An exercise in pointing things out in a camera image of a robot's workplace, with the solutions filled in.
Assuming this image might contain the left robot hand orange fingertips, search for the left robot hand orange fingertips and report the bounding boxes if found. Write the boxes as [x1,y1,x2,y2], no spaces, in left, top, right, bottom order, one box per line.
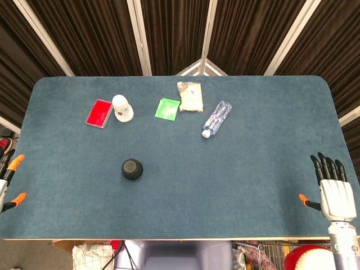
[0,153,28,215]

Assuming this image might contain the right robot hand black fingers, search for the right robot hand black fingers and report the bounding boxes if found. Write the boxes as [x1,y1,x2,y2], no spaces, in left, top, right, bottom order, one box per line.
[298,152,358,223]

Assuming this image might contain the black dome-shaped object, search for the black dome-shaped object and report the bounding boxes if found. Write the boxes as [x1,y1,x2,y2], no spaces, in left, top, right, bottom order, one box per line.
[121,159,144,181]

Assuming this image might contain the red and black shoe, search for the red and black shoe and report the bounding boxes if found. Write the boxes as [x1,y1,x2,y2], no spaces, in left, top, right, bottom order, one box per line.
[0,137,14,159]

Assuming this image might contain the red flat box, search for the red flat box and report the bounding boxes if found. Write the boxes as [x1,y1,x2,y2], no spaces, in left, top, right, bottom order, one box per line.
[85,98,114,129]

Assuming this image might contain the white checkered cloth bag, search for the white checkered cloth bag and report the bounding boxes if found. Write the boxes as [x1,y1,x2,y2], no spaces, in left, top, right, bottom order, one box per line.
[72,244,115,270]

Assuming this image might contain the stack of white paper cups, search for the stack of white paper cups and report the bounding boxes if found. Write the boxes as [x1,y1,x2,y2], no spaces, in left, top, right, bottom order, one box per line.
[111,94,134,123]

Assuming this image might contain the blue felt table cover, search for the blue felt table cover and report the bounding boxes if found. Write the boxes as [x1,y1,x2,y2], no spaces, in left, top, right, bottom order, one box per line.
[0,75,360,240]

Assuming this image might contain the clear plastic water bottle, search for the clear plastic water bottle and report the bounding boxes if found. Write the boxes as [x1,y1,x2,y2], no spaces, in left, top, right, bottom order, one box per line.
[201,100,232,139]

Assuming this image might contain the green sachet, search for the green sachet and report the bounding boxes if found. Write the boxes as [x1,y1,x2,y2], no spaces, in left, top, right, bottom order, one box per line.
[154,97,181,122]

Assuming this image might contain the lavender plastic stool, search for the lavender plastic stool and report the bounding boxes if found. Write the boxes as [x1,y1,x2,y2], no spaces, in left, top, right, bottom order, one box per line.
[116,240,233,270]

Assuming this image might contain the pale yellow snack bag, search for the pale yellow snack bag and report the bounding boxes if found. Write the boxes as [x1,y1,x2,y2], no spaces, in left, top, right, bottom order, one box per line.
[177,81,204,114]

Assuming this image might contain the dark brown curtain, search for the dark brown curtain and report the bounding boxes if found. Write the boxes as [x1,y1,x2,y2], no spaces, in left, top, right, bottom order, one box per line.
[0,0,360,147]

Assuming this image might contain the metal wire basket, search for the metal wire basket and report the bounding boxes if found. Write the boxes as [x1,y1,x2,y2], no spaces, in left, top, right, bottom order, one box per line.
[232,240,330,270]

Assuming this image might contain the white partition frame post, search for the white partition frame post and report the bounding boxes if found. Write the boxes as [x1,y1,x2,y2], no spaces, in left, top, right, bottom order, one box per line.
[126,0,153,76]
[12,0,75,77]
[263,0,322,76]
[196,0,219,75]

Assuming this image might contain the black cable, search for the black cable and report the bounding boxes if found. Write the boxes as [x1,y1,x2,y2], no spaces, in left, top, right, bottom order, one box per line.
[106,241,133,270]

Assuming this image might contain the white triangular frame base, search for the white triangular frame base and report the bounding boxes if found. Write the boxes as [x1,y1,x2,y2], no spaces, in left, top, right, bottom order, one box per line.
[175,57,227,77]

